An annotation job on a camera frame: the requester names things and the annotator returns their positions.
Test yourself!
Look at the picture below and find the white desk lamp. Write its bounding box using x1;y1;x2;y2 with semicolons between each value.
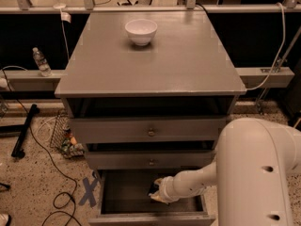
54;0;71;24

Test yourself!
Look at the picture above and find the grey top drawer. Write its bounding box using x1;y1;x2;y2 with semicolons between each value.
69;117;226;144

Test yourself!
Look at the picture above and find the white gripper wrist block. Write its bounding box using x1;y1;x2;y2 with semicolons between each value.
149;176;180;203

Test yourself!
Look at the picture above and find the white hanging cable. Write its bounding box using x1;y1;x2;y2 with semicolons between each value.
245;2;287;92

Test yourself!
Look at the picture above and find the black metal stand bar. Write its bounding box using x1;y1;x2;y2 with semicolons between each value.
11;104;40;159

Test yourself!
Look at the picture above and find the clear plastic water bottle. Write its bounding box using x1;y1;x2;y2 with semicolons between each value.
32;47;52;77

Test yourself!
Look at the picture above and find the dark blue rxbar wrapper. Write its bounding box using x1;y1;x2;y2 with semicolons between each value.
148;183;159;196

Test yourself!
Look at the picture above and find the grey open bottom drawer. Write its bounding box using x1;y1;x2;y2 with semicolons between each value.
88;169;215;226

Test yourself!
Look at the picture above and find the grey metal rail beam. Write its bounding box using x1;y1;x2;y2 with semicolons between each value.
0;4;301;15

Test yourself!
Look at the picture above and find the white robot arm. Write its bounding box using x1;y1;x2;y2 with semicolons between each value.
150;118;301;226

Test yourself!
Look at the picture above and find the wire basket with items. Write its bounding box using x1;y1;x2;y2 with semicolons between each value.
50;113;84;158

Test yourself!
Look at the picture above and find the white ceramic bowl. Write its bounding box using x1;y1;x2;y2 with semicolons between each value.
125;19;158;46

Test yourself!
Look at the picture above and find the grey wooden drawer cabinet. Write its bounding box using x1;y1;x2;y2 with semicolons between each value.
54;10;247;226

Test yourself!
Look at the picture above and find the grey middle drawer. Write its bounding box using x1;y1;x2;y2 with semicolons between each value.
85;152;214;170

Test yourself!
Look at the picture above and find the black floor cable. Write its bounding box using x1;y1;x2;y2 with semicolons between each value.
0;69;83;226

